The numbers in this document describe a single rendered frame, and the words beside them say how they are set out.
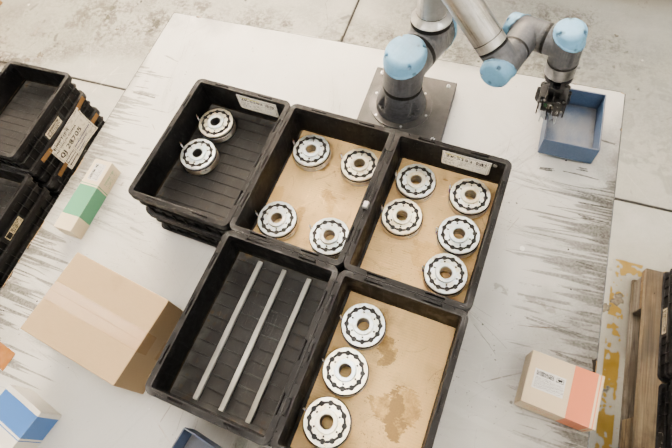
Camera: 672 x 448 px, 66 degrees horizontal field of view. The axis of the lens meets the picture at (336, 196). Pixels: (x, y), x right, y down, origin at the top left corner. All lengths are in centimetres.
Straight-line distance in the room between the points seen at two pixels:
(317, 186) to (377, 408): 58
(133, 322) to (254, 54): 101
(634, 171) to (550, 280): 119
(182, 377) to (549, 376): 84
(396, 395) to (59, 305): 85
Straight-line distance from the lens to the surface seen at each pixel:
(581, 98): 173
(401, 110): 156
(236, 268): 136
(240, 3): 321
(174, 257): 157
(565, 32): 136
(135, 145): 182
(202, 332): 133
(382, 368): 124
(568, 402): 134
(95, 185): 172
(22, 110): 247
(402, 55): 147
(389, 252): 131
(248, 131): 155
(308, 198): 139
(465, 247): 130
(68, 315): 146
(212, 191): 147
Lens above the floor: 205
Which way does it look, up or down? 62 degrees down
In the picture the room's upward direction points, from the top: 12 degrees counter-clockwise
